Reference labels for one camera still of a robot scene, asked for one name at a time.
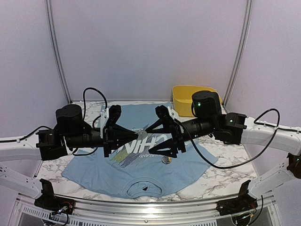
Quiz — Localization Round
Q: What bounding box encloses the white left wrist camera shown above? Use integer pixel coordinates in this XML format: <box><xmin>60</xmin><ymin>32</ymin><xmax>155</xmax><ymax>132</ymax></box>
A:
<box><xmin>99</xmin><ymin>105</ymin><xmax>121</xmax><ymax>138</ymax></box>

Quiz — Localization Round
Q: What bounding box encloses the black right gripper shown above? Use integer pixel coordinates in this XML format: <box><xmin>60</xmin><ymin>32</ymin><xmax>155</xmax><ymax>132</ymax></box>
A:
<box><xmin>146</xmin><ymin>117</ymin><xmax>216</xmax><ymax>158</ymax></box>

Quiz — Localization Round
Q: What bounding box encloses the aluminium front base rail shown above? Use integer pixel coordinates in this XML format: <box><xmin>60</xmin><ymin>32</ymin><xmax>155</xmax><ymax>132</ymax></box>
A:
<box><xmin>14</xmin><ymin>190</ymin><xmax>276</xmax><ymax>226</ymax></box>

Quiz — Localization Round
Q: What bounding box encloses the round blue gold brooch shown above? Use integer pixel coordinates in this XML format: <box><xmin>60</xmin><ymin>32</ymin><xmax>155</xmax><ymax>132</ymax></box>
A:
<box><xmin>162</xmin><ymin>156</ymin><xmax>171</xmax><ymax>164</ymax></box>

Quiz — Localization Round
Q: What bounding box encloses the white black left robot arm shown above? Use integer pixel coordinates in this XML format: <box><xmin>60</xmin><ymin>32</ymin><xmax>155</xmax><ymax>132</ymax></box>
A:
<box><xmin>0</xmin><ymin>104</ymin><xmax>139</xmax><ymax>210</ymax></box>

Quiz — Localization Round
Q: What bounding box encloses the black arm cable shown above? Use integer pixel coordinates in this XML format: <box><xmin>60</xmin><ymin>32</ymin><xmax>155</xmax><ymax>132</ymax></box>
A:
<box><xmin>0</xmin><ymin>87</ymin><xmax>109</xmax><ymax>157</ymax></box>
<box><xmin>174</xmin><ymin>108</ymin><xmax>301</xmax><ymax>169</ymax></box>

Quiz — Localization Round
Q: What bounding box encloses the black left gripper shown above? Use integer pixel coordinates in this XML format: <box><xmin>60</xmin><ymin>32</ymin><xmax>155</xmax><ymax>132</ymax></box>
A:
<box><xmin>65</xmin><ymin>125</ymin><xmax>138</xmax><ymax>158</ymax></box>

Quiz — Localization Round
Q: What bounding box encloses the aluminium frame post left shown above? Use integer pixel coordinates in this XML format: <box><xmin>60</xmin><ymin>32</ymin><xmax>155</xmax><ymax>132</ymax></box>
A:
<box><xmin>45</xmin><ymin>0</ymin><xmax>72</xmax><ymax>104</ymax></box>

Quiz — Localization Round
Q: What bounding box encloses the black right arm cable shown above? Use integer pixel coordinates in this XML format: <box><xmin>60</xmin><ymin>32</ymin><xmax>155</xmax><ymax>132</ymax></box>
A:
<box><xmin>174</xmin><ymin>108</ymin><xmax>301</xmax><ymax>169</ymax></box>

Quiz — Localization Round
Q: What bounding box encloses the yellow plastic basket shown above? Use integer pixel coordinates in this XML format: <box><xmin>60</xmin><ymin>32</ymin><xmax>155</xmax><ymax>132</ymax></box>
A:
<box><xmin>172</xmin><ymin>85</ymin><xmax>216</xmax><ymax>117</ymax></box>

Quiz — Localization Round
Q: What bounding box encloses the light blue printed t-shirt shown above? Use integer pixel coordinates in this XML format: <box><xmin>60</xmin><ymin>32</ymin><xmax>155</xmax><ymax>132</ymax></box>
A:
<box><xmin>61</xmin><ymin>102</ymin><xmax>219</xmax><ymax>200</ymax></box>

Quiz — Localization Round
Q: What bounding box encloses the aluminium frame post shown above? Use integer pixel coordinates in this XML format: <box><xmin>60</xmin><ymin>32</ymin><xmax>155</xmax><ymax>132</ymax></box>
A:
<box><xmin>45</xmin><ymin>0</ymin><xmax>72</xmax><ymax>104</ymax></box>
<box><xmin>222</xmin><ymin>0</ymin><xmax>253</xmax><ymax>107</ymax></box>

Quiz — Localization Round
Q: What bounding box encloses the aluminium frame post right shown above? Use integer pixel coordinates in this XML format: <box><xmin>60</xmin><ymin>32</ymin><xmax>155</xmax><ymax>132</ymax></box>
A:
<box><xmin>222</xmin><ymin>0</ymin><xmax>253</xmax><ymax>107</ymax></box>

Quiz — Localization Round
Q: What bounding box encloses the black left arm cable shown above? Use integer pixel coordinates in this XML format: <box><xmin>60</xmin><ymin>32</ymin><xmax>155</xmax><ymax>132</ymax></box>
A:
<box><xmin>0</xmin><ymin>87</ymin><xmax>109</xmax><ymax>157</ymax></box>

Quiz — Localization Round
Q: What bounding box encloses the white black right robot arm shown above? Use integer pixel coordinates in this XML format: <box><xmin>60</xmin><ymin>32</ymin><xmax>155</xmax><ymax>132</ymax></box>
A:
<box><xmin>146</xmin><ymin>90</ymin><xmax>301</xmax><ymax>215</ymax></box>

